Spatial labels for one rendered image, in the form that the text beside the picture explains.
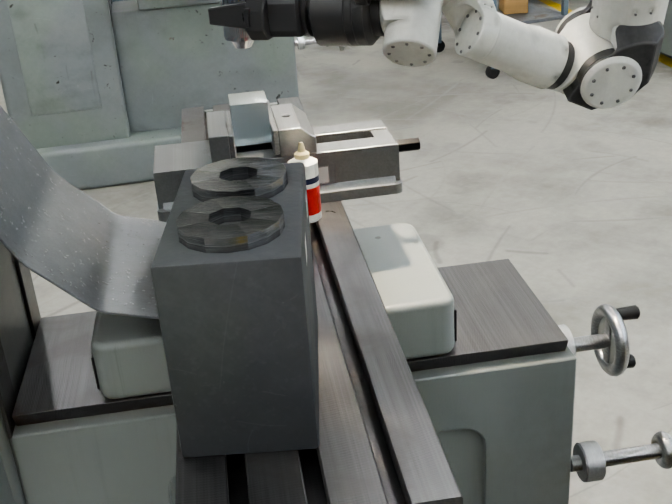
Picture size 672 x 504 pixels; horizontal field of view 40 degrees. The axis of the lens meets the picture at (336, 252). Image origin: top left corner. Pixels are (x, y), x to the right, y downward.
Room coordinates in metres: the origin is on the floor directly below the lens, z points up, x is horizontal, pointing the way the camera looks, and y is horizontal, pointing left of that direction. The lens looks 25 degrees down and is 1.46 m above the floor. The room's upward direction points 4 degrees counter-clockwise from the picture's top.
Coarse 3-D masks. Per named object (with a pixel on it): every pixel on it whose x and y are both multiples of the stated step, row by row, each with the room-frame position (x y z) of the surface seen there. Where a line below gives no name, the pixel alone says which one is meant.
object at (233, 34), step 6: (222, 0) 1.19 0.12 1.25; (228, 0) 1.19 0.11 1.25; (234, 0) 1.18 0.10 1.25; (240, 0) 1.18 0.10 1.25; (228, 30) 1.19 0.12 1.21; (234, 30) 1.18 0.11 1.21; (240, 30) 1.18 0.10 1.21; (228, 36) 1.19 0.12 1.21; (234, 36) 1.19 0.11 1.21; (240, 36) 1.18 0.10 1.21; (246, 36) 1.19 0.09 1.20
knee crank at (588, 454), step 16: (656, 432) 1.15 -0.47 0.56; (576, 448) 1.13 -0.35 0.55; (592, 448) 1.11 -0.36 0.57; (624, 448) 1.13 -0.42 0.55; (640, 448) 1.13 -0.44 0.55; (656, 448) 1.13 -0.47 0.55; (576, 464) 1.11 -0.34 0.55; (592, 464) 1.09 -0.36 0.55; (608, 464) 1.11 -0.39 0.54; (592, 480) 1.09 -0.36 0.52
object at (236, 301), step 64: (192, 192) 0.80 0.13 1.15; (256, 192) 0.77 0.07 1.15; (192, 256) 0.66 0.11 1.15; (256, 256) 0.65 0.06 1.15; (192, 320) 0.65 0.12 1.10; (256, 320) 0.65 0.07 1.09; (192, 384) 0.65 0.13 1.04; (256, 384) 0.65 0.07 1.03; (192, 448) 0.65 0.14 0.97; (256, 448) 0.65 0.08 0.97
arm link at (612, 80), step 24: (600, 0) 1.14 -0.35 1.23; (624, 0) 1.11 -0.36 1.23; (648, 0) 1.11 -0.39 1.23; (600, 24) 1.14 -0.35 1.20; (624, 24) 1.12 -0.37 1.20; (648, 24) 1.12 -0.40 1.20; (624, 48) 1.11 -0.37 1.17; (648, 48) 1.11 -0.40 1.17; (600, 72) 1.11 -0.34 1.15; (624, 72) 1.11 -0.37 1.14; (648, 72) 1.12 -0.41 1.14; (600, 96) 1.12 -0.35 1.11; (624, 96) 1.13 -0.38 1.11
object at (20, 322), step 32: (0, 256) 1.19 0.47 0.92; (0, 288) 1.15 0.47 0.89; (32, 288) 1.30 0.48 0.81; (0, 320) 1.11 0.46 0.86; (32, 320) 1.26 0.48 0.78; (0, 352) 1.06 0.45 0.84; (0, 384) 1.03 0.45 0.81; (0, 416) 1.01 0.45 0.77; (0, 448) 1.00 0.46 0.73; (0, 480) 0.98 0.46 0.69
